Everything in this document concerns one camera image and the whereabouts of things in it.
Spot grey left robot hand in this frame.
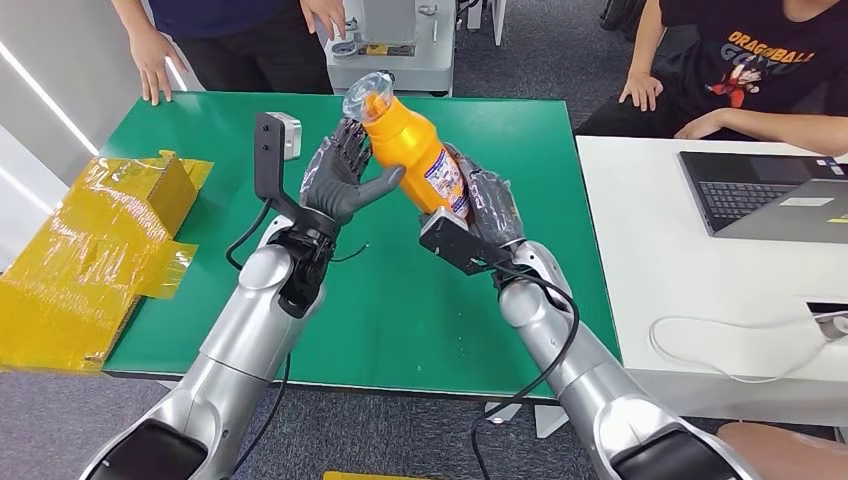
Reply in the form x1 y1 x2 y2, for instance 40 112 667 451
299 117 407 228

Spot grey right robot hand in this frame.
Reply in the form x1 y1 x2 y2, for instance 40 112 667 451
443 142 526 250

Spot orange plastic bottle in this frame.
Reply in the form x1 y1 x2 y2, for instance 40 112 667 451
341 70 473 223

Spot green table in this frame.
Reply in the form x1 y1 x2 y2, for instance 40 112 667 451
102 91 621 401

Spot white desk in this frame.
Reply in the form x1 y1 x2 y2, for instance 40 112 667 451
572 135 848 429

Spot white machine with column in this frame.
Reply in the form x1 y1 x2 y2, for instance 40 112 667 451
324 0 458 99

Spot standing person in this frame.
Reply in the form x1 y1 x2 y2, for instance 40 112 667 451
109 0 349 107

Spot white furniture leg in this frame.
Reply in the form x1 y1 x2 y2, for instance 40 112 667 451
465 0 508 49

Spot white table foot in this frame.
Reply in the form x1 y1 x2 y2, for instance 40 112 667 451
485 401 525 425
533 404 576 439

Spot black background object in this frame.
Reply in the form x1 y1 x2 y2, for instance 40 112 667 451
598 0 647 46

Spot dark grey laptop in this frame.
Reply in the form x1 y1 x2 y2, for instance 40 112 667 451
675 150 848 244

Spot yellow taped cardboard box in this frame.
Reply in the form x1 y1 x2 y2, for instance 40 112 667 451
0 150 215 374

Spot seated person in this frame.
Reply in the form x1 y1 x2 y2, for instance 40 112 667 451
572 0 848 159

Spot yellow flat item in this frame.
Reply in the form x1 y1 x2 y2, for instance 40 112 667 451
322 471 425 480

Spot black and white device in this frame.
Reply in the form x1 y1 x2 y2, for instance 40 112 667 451
803 301 848 340

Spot person's bare leg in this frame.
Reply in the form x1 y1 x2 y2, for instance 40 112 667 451
715 422 848 480

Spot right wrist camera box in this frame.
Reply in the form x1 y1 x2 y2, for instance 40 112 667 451
418 206 518 277

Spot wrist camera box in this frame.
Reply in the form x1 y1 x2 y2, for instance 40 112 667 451
253 111 303 223
418 206 518 277

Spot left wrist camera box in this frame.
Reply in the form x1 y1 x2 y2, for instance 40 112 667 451
253 111 303 223

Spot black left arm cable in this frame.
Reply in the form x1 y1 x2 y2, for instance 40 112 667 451
225 198 294 480

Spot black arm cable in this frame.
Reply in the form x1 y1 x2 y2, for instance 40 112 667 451
225 198 294 480
468 261 581 480

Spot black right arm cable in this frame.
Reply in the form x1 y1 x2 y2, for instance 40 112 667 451
468 261 581 480

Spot thin white cable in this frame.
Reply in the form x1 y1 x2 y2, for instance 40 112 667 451
647 312 848 386

